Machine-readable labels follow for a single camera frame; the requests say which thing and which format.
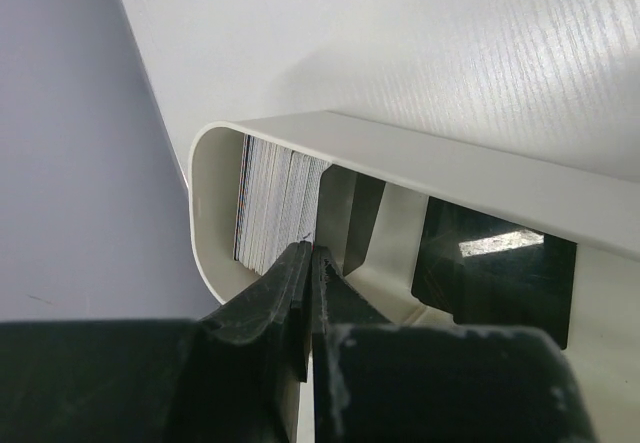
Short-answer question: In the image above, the white card stack in tray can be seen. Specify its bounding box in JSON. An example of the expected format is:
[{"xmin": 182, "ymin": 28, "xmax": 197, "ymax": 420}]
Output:
[{"xmin": 233, "ymin": 135, "xmax": 329, "ymax": 275}]

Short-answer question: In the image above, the grey leaning card in tray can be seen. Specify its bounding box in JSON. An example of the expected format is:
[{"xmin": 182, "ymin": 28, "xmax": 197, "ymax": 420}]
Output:
[{"xmin": 315, "ymin": 165, "xmax": 386, "ymax": 276}]

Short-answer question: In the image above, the black card stack in tray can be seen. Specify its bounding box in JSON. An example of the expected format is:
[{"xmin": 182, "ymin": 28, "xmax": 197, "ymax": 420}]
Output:
[{"xmin": 411, "ymin": 198, "xmax": 577, "ymax": 348}]

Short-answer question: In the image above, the white oblong tray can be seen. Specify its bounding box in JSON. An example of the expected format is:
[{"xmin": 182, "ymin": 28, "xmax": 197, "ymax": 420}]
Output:
[{"xmin": 188, "ymin": 112, "xmax": 639, "ymax": 442}]

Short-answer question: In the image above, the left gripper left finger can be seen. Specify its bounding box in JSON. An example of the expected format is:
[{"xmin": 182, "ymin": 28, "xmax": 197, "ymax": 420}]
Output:
[{"xmin": 1, "ymin": 242, "xmax": 312, "ymax": 442}]

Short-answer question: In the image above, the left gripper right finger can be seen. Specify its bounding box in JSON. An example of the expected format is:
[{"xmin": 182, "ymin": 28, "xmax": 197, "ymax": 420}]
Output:
[{"xmin": 310, "ymin": 246, "xmax": 597, "ymax": 442}]

